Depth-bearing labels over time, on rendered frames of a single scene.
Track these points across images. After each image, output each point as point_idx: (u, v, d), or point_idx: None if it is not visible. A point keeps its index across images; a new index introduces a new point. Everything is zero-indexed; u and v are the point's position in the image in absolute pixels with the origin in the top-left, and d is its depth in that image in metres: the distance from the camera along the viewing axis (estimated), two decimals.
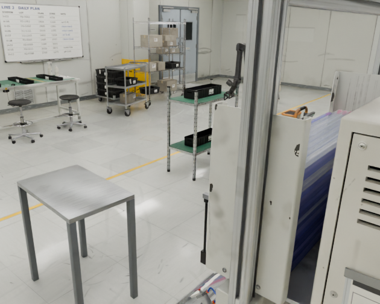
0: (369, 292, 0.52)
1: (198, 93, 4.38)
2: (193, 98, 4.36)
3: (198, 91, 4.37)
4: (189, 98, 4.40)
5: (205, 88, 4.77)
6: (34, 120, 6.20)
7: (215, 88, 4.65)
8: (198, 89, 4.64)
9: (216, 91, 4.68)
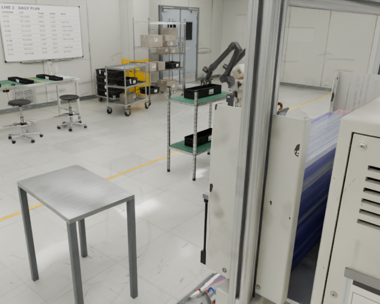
0: (369, 292, 0.52)
1: (198, 93, 4.38)
2: (193, 98, 4.36)
3: (198, 91, 4.37)
4: (189, 98, 4.40)
5: (205, 88, 4.77)
6: (34, 120, 6.20)
7: (215, 88, 4.65)
8: (198, 89, 4.64)
9: (216, 91, 4.68)
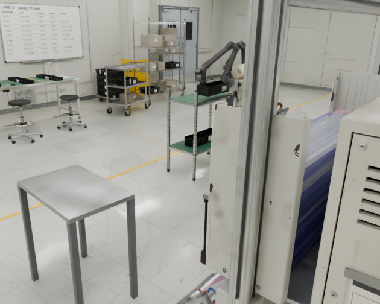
0: (369, 292, 0.52)
1: (211, 90, 4.25)
2: (207, 95, 4.23)
3: (211, 88, 4.23)
4: (201, 94, 4.27)
5: (218, 84, 4.64)
6: (34, 120, 6.20)
7: (228, 85, 4.52)
8: (210, 85, 4.50)
9: (228, 88, 4.55)
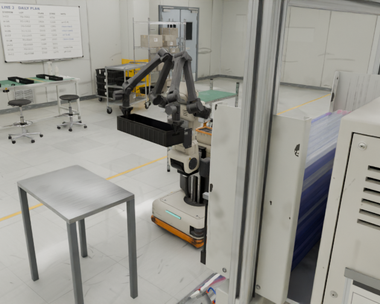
0: (369, 292, 0.52)
1: None
2: (182, 141, 2.59)
3: None
4: (174, 144, 2.54)
5: (126, 125, 2.77)
6: (34, 120, 6.20)
7: (145, 119, 2.86)
8: (140, 129, 2.65)
9: None
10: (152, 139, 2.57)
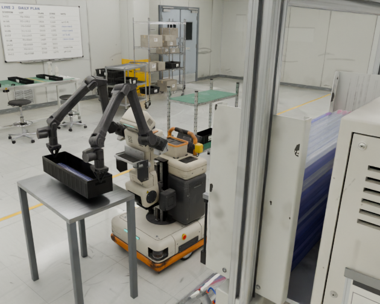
0: (369, 292, 0.52)
1: None
2: (110, 189, 2.23)
3: (107, 174, 2.25)
4: (99, 193, 2.18)
5: (50, 167, 2.41)
6: (34, 120, 6.20)
7: (75, 159, 2.50)
8: (64, 174, 2.29)
9: (75, 165, 2.53)
10: (75, 187, 2.21)
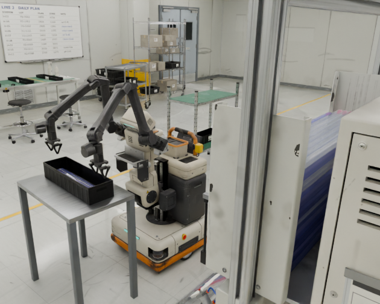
0: (369, 292, 0.52)
1: None
2: (111, 195, 2.25)
3: (108, 180, 2.27)
4: (101, 199, 2.20)
5: (52, 173, 2.43)
6: (34, 120, 6.20)
7: (76, 164, 2.51)
8: (65, 180, 2.31)
9: (76, 171, 2.54)
10: (76, 193, 2.23)
